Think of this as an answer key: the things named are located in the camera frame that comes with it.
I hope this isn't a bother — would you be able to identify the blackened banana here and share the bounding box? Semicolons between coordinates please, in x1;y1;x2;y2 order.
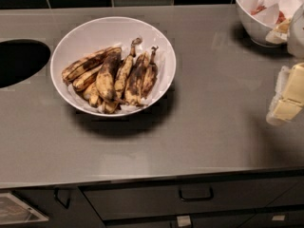
124;52;149;105
142;47;158;98

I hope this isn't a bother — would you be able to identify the small lower left banana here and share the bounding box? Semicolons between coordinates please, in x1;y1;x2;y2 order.
83;83;102;108

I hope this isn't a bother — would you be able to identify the black cabinet door handle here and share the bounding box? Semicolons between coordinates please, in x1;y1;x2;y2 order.
53;188;70;210

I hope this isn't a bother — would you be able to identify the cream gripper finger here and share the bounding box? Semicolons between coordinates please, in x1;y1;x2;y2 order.
266;19;291;45
266;63;304;125

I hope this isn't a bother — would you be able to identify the large white banana bowl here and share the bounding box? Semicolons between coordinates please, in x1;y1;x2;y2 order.
50;17;176;117

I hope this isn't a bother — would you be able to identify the rightmost blackened banana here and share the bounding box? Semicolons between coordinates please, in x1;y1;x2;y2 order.
142;47;158;98

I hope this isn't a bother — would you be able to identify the open dishwasher door edge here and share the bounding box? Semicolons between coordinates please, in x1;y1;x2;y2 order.
0;192;49;225

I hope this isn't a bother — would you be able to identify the spotted banana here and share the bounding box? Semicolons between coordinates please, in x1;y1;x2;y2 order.
72;66;101;92
62;47;122;84

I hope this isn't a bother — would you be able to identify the crumpled white paper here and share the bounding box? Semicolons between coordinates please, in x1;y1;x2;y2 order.
250;0;304;28

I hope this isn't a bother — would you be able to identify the black drawer handle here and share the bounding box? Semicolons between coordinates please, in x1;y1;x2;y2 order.
178;187;214;202

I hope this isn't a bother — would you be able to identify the lower dark drawer front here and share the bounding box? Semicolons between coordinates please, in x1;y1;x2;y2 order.
106;210;304;228

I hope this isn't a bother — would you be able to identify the dark round sink opening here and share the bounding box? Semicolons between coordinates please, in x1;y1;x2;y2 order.
0;39;50;88

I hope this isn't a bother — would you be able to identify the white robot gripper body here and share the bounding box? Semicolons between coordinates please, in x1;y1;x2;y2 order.
287;4;304;59

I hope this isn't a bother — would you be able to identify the long stemmed centre banana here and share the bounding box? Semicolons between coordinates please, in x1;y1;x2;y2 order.
103;37;143;114

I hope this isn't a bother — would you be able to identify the dark banana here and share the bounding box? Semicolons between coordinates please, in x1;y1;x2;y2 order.
96;53;121;102

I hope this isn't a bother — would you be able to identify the white bowl with papers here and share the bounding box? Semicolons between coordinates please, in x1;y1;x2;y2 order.
234;0;304;48

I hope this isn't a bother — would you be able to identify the blackened right centre banana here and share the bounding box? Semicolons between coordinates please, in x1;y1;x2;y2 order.
124;52;149;105

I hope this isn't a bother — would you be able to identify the top left spotted banana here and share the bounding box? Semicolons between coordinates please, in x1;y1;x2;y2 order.
62;47;122;84

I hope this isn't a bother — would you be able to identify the dark drawer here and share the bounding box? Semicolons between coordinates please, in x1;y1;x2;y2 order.
106;210;304;228
82;177;303;221

